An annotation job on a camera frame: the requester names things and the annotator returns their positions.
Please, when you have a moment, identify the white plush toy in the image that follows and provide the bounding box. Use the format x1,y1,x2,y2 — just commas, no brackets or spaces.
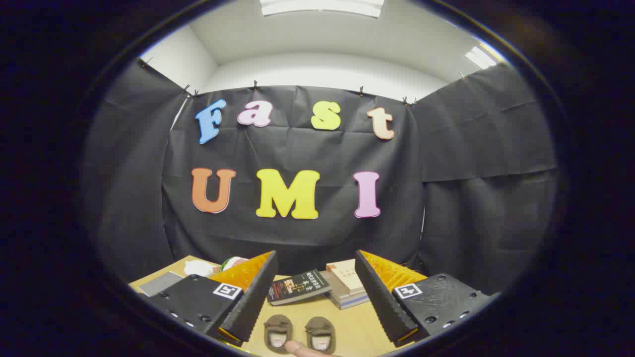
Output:
184,259,219,278

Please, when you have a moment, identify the watermelon slice plush toy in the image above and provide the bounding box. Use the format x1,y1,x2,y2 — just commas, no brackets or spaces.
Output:
219,256,249,273

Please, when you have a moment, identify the ceiling light panel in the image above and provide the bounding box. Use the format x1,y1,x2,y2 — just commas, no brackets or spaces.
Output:
260,0,385,19
465,46,498,69

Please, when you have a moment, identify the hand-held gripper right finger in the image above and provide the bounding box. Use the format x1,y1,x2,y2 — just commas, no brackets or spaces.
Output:
354,249,501,347

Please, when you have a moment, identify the black cover book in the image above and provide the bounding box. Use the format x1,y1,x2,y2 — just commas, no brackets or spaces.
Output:
267,269,332,306

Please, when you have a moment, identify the brown fuzzy slipper shoe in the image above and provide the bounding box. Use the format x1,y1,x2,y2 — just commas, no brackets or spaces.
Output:
263,314,294,354
305,316,337,354

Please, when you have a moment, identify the cream fabric storage box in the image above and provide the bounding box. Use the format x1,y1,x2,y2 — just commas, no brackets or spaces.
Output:
138,271,185,298

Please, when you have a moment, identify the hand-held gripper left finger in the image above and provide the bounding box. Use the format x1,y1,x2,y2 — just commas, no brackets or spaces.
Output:
147,250,279,347

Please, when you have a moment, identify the blue cover book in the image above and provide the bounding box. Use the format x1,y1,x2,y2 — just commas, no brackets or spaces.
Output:
337,296,371,311

